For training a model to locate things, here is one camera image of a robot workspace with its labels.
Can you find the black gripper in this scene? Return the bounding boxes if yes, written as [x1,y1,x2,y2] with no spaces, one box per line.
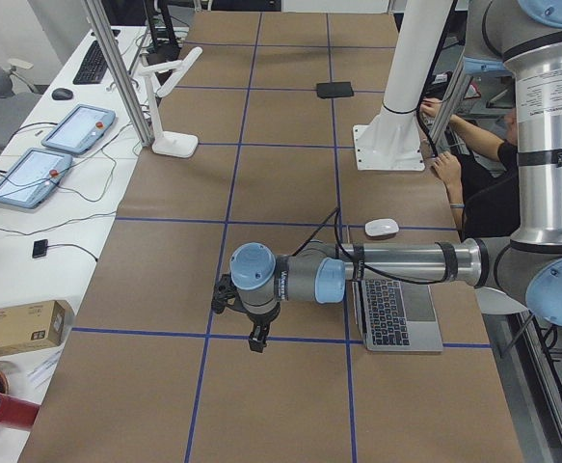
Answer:
[211,273,281,352]

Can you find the grey laptop computer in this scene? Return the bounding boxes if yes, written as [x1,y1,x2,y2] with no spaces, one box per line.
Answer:
[352,279,443,354]

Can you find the white computer mouse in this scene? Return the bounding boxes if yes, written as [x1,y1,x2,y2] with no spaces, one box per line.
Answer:
[364,218,399,237]

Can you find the black mouse pad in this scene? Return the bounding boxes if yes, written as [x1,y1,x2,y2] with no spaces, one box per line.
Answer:
[315,81,354,99]

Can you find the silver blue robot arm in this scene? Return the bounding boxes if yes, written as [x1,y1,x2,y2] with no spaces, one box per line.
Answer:
[211,1,562,352]

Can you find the white desk lamp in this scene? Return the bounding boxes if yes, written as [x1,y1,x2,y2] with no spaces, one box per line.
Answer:
[137,45,203,157]

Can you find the cardboard lamp box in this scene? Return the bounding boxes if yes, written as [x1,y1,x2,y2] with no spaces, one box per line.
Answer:
[0,300,73,357]

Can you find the black computer mouse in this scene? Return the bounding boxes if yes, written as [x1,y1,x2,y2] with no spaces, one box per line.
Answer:
[51,88,74,101]

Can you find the person's hand on table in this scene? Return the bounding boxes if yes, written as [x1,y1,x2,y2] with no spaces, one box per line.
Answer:
[432,151,462,189]

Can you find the small black puck device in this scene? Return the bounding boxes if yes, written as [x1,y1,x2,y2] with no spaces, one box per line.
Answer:
[32,239,49,259]

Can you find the white chair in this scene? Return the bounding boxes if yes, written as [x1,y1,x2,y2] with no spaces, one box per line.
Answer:
[475,287,527,315]

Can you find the red cylinder object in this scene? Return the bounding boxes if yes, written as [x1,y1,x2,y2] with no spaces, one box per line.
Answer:
[0,393,40,430]

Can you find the upper blue teach pendant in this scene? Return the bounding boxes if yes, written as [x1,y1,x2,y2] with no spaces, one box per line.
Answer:
[41,104,116,155]

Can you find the blue teach pendant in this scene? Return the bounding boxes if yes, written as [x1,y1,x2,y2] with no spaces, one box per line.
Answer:
[0,149,73,209]
[41,104,116,155]

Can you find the lower blue teach pendant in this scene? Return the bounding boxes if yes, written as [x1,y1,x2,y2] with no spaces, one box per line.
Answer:
[0,149,73,209]

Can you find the person in black shirt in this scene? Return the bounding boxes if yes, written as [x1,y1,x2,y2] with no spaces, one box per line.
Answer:
[445,110,520,238]

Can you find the black keyboard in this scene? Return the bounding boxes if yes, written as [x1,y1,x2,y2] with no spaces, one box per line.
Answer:
[72,35,108,85]

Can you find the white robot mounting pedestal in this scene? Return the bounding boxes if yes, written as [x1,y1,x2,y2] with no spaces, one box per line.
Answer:
[353,0,454,172]

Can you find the aluminium frame post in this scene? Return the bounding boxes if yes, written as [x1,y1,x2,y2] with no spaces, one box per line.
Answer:
[82,0,153,147]

